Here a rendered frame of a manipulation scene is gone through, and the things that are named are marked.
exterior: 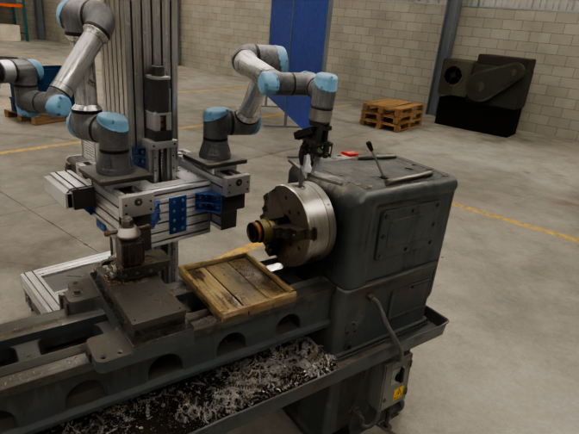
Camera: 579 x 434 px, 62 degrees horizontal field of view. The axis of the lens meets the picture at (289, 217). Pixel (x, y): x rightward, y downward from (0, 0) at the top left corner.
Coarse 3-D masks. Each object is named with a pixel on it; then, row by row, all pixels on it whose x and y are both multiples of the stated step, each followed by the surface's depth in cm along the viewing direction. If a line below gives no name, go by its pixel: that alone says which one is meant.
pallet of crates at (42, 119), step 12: (48, 72) 739; (12, 84) 728; (48, 84) 743; (12, 96) 741; (72, 96) 783; (12, 108) 745; (24, 120) 742; (36, 120) 722; (48, 120) 739; (60, 120) 756
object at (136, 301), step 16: (112, 288) 151; (128, 288) 152; (144, 288) 152; (160, 288) 153; (128, 304) 144; (144, 304) 144; (176, 304) 146; (128, 320) 137; (144, 320) 137; (160, 320) 140; (176, 320) 143
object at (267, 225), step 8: (248, 224) 173; (256, 224) 171; (264, 224) 171; (272, 224) 174; (248, 232) 174; (256, 232) 169; (264, 232) 171; (272, 232) 172; (256, 240) 171; (264, 240) 172
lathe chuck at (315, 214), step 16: (288, 192) 175; (304, 192) 173; (288, 208) 176; (304, 208) 168; (320, 208) 171; (304, 224) 169; (320, 224) 170; (288, 240) 180; (304, 240) 171; (320, 240) 171; (288, 256) 182; (304, 256) 172; (320, 256) 178
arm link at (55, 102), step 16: (96, 0) 175; (96, 16) 171; (112, 16) 175; (96, 32) 170; (112, 32) 176; (80, 48) 168; (96, 48) 171; (64, 64) 166; (80, 64) 167; (64, 80) 164; (80, 80) 169; (48, 96) 161; (64, 96) 162; (48, 112) 162; (64, 112) 163
